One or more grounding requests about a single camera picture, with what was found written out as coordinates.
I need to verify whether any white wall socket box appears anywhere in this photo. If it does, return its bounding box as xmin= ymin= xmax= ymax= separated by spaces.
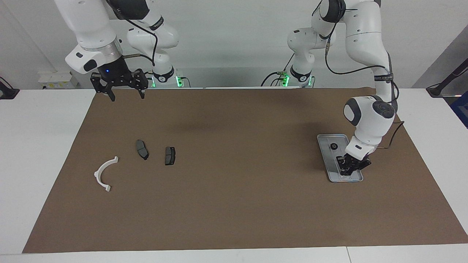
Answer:
xmin=38 ymin=71 xmax=79 ymax=89

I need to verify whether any black camera stand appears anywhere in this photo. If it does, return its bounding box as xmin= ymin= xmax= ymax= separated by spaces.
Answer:
xmin=426 ymin=58 xmax=468 ymax=98
xmin=0 ymin=77 xmax=19 ymax=100

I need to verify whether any silver metal tray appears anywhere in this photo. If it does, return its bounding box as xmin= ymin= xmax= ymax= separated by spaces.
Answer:
xmin=317 ymin=134 xmax=364 ymax=183

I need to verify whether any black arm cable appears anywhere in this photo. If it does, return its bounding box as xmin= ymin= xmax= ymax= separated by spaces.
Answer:
xmin=106 ymin=0 xmax=159 ymax=67
xmin=313 ymin=0 xmax=405 ymax=150

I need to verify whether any long dark brake pad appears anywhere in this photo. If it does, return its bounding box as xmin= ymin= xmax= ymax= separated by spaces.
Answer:
xmin=136 ymin=140 xmax=149 ymax=160

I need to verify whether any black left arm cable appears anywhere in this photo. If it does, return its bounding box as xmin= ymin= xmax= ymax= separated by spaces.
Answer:
xmin=313 ymin=0 xmax=405 ymax=150

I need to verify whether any black base cable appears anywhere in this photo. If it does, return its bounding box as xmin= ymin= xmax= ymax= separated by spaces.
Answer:
xmin=261 ymin=55 xmax=295 ymax=87

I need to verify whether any brown table mat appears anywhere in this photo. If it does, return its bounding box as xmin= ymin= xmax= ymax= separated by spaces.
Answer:
xmin=22 ymin=88 xmax=468 ymax=254

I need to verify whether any white curved plastic bracket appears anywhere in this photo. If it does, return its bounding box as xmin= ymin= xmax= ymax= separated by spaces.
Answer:
xmin=94 ymin=156 xmax=119 ymax=192

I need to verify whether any blue box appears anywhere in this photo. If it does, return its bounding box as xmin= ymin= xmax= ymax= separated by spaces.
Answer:
xmin=450 ymin=91 xmax=468 ymax=129

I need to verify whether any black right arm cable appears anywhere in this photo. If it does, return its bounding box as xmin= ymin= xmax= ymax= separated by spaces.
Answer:
xmin=106 ymin=0 xmax=159 ymax=67

